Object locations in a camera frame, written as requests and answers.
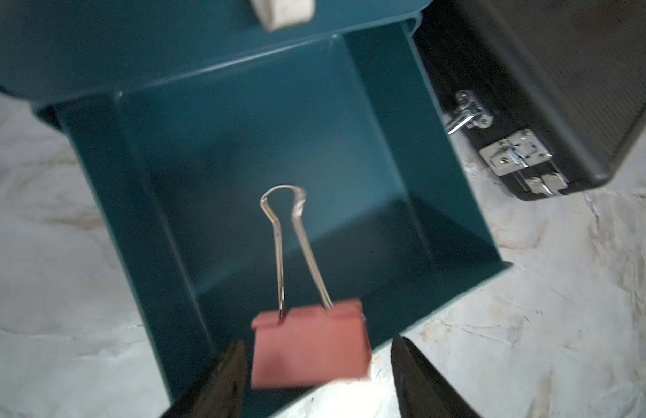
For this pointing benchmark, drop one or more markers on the teal drawer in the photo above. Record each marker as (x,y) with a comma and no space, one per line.
(53,51)
(178,169)

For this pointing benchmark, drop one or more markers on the teal bottom drawer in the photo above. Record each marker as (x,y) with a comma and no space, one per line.
(178,169)

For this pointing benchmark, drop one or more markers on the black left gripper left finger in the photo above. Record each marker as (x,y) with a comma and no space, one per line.
(220,391)

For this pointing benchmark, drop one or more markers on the black flat case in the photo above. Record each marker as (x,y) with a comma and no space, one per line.
(564,83)

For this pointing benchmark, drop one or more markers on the pink binder clip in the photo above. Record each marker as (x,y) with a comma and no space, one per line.
(307,346)

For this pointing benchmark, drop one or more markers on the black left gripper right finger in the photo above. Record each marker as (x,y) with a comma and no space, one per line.
(421,390)

